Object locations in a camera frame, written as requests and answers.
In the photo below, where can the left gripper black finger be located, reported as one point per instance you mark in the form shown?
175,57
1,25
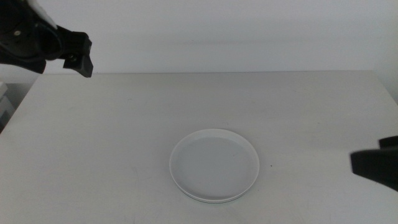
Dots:
79,53
21,60

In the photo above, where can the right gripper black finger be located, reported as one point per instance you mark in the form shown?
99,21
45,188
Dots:
379,168
390,142

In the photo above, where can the grey shallow bowl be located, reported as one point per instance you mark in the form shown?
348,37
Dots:
231,199

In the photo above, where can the white shallow bowl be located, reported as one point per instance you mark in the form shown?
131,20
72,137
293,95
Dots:
214,165

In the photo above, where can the white side shelf unit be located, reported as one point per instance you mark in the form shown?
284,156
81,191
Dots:
3,102

